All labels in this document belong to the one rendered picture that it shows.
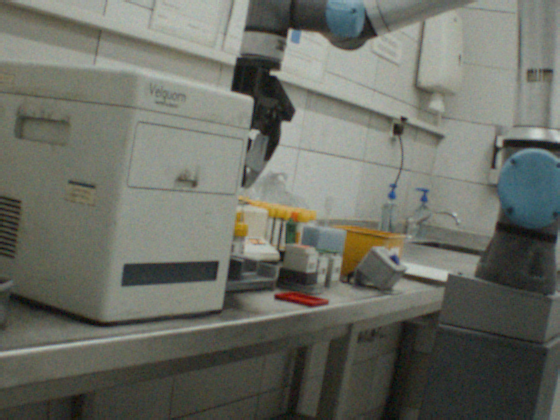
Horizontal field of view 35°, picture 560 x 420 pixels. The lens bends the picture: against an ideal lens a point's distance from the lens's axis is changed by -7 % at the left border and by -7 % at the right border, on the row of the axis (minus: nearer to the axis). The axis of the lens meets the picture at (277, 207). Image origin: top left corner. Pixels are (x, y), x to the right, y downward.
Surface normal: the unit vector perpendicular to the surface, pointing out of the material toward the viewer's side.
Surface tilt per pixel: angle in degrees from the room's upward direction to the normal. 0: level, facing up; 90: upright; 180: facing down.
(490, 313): 90
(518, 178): 96
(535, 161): 96
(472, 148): 90
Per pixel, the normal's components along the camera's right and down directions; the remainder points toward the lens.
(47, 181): -0.46, -0.03
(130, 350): 0.88, 0.17
